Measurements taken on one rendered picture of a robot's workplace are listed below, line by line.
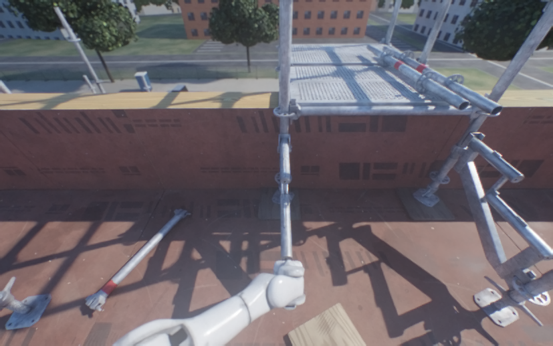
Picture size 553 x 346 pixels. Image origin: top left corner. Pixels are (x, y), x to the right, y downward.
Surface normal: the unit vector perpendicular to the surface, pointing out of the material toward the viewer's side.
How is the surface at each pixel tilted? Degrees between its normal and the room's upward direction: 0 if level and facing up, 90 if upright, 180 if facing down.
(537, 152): 90
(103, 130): 90
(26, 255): 0
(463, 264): 0
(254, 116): 90
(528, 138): 90
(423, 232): 0
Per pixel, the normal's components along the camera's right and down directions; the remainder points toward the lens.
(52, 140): 0.00, 0.67
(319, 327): -0.01, -0.74
